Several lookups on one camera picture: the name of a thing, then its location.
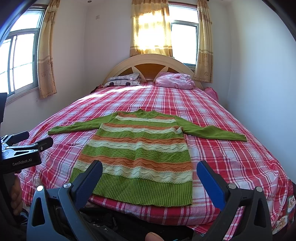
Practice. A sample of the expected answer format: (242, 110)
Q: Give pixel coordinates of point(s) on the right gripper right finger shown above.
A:
(255, 223)

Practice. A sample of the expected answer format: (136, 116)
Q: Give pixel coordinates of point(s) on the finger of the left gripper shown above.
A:
(41, 145)
(15, 138)

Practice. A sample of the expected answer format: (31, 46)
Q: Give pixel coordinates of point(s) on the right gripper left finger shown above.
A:
(71, 197)

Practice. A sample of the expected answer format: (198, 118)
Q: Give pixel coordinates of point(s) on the green striped knit sweater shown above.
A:
(144, 155)

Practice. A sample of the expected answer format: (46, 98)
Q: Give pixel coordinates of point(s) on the person's left hand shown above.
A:
(16, 197)

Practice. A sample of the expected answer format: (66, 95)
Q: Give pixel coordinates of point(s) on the person's right hand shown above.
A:
(153, 237)

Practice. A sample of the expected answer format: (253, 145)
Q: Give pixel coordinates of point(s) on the red plaid bed sheet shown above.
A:
(247, 164)

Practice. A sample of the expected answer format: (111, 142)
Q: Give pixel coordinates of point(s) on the yellow curtain left window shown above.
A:
(45, 67)

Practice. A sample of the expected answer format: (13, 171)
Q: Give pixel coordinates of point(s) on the left side window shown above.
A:
(19, 54)

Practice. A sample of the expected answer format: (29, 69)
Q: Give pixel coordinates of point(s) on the grey patterned pillow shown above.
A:
(125, 80)

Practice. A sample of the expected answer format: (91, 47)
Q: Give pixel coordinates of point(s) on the pink cloth beside bed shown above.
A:
(212, 93)

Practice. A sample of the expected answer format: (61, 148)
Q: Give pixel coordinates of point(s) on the wooden arched headboard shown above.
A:
(149, 67)

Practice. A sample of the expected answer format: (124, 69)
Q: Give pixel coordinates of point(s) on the pink floral pillow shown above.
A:
(175, 80)

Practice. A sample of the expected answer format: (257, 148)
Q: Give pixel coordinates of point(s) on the yellow curtain right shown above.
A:
(204, 64)

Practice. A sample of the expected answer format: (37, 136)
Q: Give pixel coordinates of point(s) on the back window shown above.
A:
(184, 33)

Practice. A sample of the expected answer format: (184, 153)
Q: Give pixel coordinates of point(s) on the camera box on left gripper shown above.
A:
(3, 97)

